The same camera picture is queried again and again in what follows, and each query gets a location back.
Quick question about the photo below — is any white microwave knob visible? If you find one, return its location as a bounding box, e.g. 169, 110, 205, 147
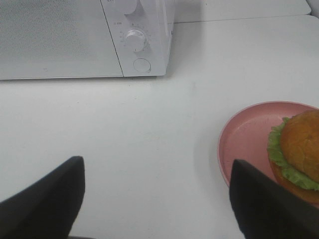
125, 29, 147, 52
124, 0, 138, 15

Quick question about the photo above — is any round door release button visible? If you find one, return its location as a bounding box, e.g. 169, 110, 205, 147
133, 58, 151, 73

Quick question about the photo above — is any pink round plate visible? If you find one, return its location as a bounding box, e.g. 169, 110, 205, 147
217, 102, 316, 185

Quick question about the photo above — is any white upper microwave knob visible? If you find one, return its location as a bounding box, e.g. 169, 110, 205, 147
124, 0, 138, 15

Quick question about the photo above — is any white lower microwave knob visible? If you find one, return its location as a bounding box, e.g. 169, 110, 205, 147
125, 29, 147, 52

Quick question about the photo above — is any white microwave door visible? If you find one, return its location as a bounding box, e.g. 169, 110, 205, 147
0, 0, 122, 80

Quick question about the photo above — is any burger with lettuce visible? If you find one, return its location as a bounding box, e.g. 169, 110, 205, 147
267, 110, 319, 204

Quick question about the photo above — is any white microwave oven body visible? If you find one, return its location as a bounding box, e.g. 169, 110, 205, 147
101, 0, 175, 77

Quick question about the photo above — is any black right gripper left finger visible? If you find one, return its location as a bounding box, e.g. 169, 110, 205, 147
0, 156, 85, 239

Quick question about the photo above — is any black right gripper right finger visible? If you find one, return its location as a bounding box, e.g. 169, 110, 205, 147
230, 159, 319, 239

